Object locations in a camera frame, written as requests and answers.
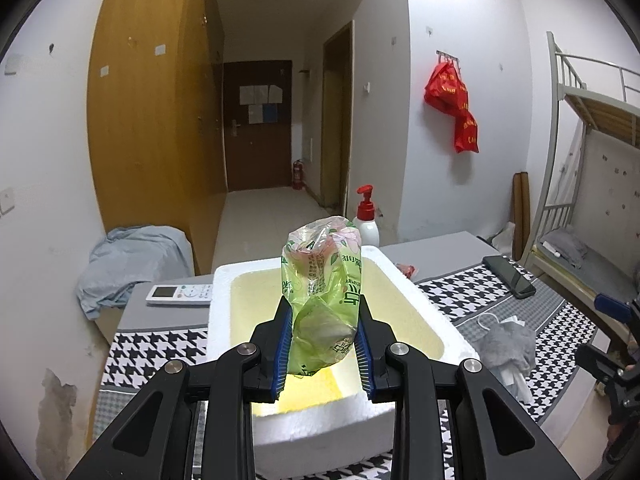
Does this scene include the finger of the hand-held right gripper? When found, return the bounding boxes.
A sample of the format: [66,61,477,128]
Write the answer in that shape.
[574,343,629,397]
[594,293,640,324]

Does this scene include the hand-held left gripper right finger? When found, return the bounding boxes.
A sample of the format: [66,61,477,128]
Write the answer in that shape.
[353,294,576,480]

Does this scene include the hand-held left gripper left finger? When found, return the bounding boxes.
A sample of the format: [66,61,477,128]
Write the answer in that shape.
[65,297,294,480]

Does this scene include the white foam box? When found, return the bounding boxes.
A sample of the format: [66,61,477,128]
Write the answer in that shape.
[207,245,481,476]

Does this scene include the green plastic bag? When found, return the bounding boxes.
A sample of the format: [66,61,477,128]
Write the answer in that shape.
[280,215,364,379]

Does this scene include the white tissue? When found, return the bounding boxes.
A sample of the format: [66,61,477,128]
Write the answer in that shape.
[476,312,534,404]

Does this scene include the houndstooth tablecloth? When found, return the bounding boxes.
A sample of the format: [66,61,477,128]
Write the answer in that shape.
[92,260,622,480]

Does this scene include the grey bedding cloth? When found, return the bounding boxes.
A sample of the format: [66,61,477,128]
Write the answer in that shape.
[542,227,589,269]

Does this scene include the black smartphone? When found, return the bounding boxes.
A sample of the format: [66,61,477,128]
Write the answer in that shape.
[482,254,537,300]

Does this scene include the white remote control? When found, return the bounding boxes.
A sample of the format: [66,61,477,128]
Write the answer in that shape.
[145,283,215,307]

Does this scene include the white plastic bag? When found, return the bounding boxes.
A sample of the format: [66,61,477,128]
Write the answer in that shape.
[489,221,516,259]

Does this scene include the white pump bottle red cap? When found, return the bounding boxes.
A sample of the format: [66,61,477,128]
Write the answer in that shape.
[351,184,381,249]

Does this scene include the wooden planks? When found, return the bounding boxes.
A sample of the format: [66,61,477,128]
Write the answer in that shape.
[512,172,531,261]

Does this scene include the metal bunk bed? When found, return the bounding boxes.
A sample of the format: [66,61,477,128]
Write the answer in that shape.
[520,31,640,311]

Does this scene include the blue-grey bundled cloth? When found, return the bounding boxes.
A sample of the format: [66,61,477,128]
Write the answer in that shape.
[75,225,195,321]

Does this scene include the brown door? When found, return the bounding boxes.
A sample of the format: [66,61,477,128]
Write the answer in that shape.
[222,59,294,192]

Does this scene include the wooden doorway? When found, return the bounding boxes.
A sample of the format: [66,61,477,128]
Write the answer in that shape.
[322,20,355,214]

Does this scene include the wooden wardrobe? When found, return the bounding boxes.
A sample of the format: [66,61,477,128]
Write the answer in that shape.
[86,0,226,279]

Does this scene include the red plastic bag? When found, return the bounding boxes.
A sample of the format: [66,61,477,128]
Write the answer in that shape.
[423,59,480,155]

